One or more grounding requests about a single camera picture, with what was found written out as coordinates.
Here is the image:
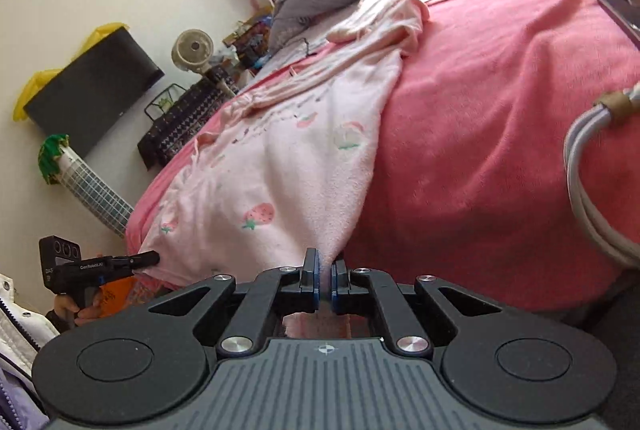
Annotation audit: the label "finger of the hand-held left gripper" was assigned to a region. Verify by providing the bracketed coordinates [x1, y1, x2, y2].
[102, 251, 161, 278]

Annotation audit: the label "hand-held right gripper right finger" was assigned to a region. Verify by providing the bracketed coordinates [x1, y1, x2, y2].
[330, 258, 503, 356]

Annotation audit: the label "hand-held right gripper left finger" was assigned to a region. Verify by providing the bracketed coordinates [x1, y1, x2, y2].
[148, 248, 321, 356]

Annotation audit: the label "pink strawberry pajama top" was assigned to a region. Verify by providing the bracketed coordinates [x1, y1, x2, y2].
[137, 52, 406, 342]

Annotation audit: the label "person's left hand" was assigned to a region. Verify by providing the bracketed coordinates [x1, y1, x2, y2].
[49, 294, 109, 325]

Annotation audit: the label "white grid panel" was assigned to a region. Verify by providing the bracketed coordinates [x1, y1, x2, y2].
[55, 145, 136, 239]

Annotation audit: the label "person's white jacket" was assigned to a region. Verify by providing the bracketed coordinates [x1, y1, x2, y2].
[0, 272, 63, 430]

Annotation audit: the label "green artificial plant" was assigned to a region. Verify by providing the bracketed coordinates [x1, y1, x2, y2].
[38, 133, 72, 186]

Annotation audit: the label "black patterned cloth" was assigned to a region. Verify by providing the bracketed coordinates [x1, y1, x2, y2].
[137, 77, 237, 171]

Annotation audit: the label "yellow cloth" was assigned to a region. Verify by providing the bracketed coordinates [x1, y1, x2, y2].
[12, 22, 132, 124]

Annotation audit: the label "light pink pants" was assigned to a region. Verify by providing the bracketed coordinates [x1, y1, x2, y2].
[220, 52, 401, 108]

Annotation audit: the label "pink bed blanket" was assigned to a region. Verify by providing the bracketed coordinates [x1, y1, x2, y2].
[125, 0, 640, 317]

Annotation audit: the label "beige table fan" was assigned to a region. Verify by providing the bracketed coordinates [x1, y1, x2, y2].
[171, 28, 217, 77]

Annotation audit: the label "black smartphone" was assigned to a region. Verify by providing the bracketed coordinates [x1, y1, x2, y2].
[596, 0, 640, 49]

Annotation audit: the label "black wire basket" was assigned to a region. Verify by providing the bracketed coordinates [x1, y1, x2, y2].
[144, 82, 184, 122]

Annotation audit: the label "black wall television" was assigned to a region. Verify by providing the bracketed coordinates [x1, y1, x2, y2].
[22, 27, 166, 159]

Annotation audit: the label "white cable bundle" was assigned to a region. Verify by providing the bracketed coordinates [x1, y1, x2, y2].
[563, 82, 640, 269]

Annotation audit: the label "brown cable tie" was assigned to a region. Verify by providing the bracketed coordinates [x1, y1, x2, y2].
[593, 91, 634, 124]

